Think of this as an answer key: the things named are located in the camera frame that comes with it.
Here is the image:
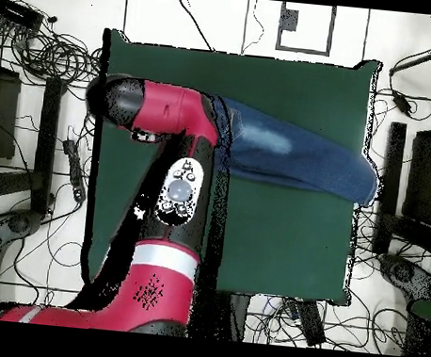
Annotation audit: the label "grey tape square outline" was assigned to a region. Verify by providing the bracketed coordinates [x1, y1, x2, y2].
[275, 0, 337, 57]

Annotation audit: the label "long black floor cable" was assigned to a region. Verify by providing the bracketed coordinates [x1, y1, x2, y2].
[170, 0, 221, 53]

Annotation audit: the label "black hub box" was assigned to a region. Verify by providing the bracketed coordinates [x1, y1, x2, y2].
[0, 0, 47, 33]

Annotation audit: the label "dark green table cloth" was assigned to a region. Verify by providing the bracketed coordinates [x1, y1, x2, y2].
[78, 26, 383, 313]

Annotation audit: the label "grey floor socket plate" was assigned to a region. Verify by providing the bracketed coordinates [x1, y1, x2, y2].
[279, 7, 301, 33]

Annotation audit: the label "coiled black cable bundle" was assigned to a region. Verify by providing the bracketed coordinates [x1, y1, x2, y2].
[5, 25, 105, 92]

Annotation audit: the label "black power adapter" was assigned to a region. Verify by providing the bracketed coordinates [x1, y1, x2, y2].
[390, 89, 416, 116]

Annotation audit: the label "thick black cable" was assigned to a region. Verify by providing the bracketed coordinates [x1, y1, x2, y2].
[388, 38, 431, 81]

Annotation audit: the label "blue denim jeans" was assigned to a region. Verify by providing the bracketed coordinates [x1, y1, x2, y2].
[202, 93, 388, 209]

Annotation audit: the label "black power strip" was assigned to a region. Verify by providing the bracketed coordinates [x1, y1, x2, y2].
[290, 298, 330, 348]
[56, 138, 92, 203]

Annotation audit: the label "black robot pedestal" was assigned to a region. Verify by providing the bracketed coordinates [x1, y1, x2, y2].
[218, 290, 253, 343]

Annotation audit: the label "grey stand leg round foot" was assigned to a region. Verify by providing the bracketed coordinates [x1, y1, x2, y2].
[374, 252, 431, 306]
[0, 206, 45, 306]

